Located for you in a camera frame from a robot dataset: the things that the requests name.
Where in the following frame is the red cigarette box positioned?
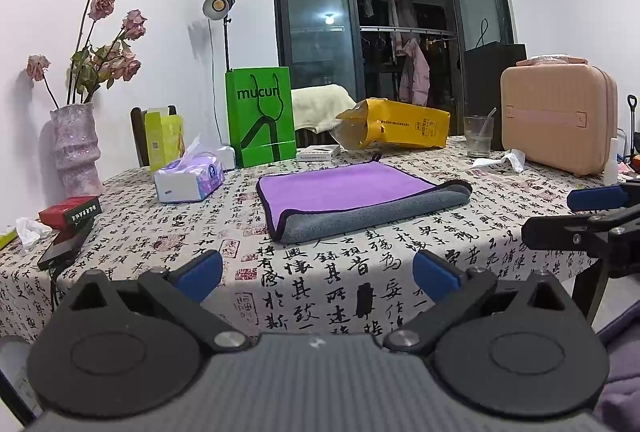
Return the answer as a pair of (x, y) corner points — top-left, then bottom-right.
(39, 196), (102, 231)

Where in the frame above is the tissue pack purple white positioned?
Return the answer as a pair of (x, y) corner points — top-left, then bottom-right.
(153, 135), (224, 204)

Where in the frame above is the cream cloth on chair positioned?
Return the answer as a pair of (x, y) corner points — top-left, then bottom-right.
(292, 84), (356, 133)

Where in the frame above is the yellow-green carton box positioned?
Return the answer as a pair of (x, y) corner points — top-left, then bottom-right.
(144, 109), (184, 173)

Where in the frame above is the glass cup with straw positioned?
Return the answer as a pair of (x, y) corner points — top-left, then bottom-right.
(464, 107), (497, 158)

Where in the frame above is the small white flat box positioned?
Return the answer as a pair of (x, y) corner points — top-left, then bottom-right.
(296, 144), (342, 163)

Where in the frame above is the pink hard suitcase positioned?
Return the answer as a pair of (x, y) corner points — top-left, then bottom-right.
(500, 55), (617, 177)

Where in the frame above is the dark wooden chair back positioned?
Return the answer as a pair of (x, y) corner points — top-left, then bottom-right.
(130, 105), (177, 168)

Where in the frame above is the pink hanging jacket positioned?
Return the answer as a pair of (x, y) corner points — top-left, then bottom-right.
(399, 39), (431, 106)

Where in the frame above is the crumpled white wrapper right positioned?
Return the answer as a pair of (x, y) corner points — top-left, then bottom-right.
(471, 148), (526, 174)

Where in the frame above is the yellow paper bag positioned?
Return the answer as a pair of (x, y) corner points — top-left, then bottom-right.
(332, 99), (450, 151)

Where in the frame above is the black phone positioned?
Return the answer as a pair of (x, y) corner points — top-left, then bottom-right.
(37, 218), (94, 271)

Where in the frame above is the black framed sliding window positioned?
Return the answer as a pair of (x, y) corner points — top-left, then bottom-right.
(274, 0), (514, 134)

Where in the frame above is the green mucun paper bag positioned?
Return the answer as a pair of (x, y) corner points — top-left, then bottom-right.
(226, 66), (296, 168)

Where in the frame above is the studio lamp on stand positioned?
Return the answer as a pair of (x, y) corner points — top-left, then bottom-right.
(200, 0), (237, 75)

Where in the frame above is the calligraphy print tablecloth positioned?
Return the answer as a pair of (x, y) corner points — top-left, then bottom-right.
(0, 134), (614, 346)

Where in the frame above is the purple and grey towel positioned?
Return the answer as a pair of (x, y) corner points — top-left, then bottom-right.
(256, 160), (473, 245)

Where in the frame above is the white box behind tissues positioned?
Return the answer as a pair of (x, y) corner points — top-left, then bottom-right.
(215, 145), (236, 172)

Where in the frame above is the pink textured vase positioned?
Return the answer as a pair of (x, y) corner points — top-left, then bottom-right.
(50, 103), (104, 197)

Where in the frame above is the black cabinet box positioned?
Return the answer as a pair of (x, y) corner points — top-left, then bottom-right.
(464, 42), (527, 151)

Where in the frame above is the crumpled white tissue left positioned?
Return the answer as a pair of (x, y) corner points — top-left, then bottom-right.
(15, 218), (52, 250)

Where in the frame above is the white small bottle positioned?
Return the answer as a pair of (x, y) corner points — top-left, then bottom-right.
(602, 137), (618, 186)

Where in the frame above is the dried pink roses bouquet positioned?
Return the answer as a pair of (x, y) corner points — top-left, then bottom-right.
(25, 0), (149, 109)

